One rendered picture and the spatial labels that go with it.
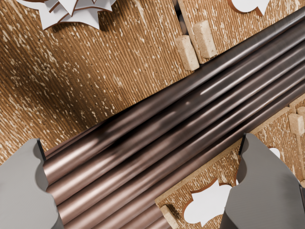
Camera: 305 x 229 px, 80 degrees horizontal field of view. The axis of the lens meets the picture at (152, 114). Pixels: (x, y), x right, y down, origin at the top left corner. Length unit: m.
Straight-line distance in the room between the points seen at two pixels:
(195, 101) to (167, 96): 0.07
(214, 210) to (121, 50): 0.45
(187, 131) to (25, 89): 0.31
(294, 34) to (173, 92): 0.32
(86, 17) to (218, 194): 0.47
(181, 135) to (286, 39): 0.32
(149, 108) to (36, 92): 0.19
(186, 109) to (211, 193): 0.23
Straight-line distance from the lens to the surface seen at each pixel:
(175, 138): 0.41
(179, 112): 0.39
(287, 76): 0.58
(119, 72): 0.32
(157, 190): 0.47
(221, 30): 0.39
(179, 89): 0.37
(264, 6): 0.44
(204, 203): 0.52
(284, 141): 0.61
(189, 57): 0.32
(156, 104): 0.36
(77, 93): 0.32
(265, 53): 0.50
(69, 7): 0.23
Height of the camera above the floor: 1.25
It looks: 64 degrees down
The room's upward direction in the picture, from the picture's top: 134 degrees clockwise
